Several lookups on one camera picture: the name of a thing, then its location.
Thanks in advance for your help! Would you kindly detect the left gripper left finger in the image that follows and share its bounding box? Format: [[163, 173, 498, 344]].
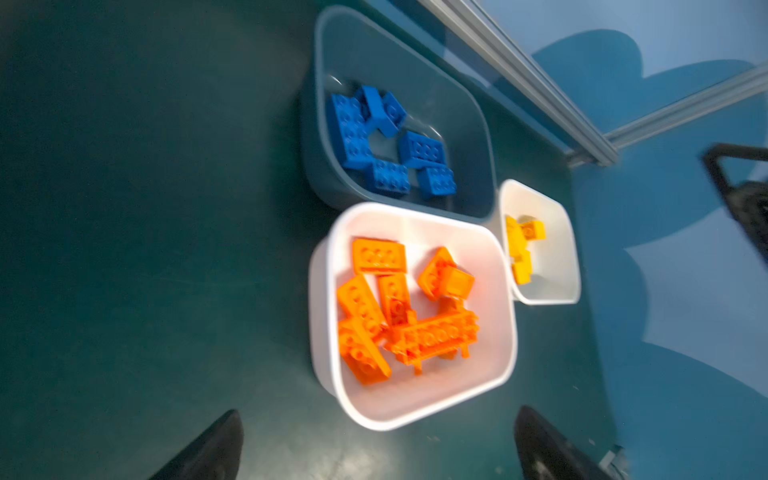
[[150, 409, 244, 480]]

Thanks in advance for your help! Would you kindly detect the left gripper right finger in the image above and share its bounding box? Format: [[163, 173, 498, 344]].
[[514, 405, 611, 480]]

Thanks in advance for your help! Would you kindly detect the orange lego chassis piece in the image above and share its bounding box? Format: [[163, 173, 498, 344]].
[[384, 308, 480, 375]]

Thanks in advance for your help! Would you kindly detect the orange brick bottom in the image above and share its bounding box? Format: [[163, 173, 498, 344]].
[[338, 317, 392, 385]]

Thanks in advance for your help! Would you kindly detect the orange brick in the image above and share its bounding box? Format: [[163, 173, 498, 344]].
[[338, 317, 392, 385], [352, 238, 408, 275], [337, 275, 387, 343], [417, 247, 456, 301], [377, 272, 417, 328], [438, 266, 475, 300]]

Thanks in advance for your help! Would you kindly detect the yellow brick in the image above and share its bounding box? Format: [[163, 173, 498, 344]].
[[520, 220, 547, 241], [512, 249, 533, 285], [505, 216, 527, 261]]

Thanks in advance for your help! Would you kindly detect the blue long brick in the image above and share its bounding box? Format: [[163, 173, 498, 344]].
[[326, 94, 375, 171]]

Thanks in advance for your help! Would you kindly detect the small blue brick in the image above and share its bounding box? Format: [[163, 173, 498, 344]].
[[382, 92, 407, 130], [355, 85, 401, 138]]

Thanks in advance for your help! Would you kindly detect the white container left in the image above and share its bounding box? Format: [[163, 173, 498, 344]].
[[308, 202, 518, 431]]

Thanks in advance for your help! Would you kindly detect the white container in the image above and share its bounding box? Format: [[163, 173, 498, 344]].
[[308, 202, 518, 431], [489, 179, 581, 305]]

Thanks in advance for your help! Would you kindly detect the white container right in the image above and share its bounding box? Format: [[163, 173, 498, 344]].
[[489, 179, 581, 305]]

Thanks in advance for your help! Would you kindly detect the clear plastic container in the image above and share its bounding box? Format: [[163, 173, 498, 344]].
[[300, 6, 496, 223]]

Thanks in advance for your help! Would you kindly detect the aluminium frame right post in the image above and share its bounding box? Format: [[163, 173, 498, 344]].
[[604, 63, 767, 149]]

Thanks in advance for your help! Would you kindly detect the aluminium frame back bar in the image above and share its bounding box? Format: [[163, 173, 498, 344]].
[[421, 1, 619, 167]]

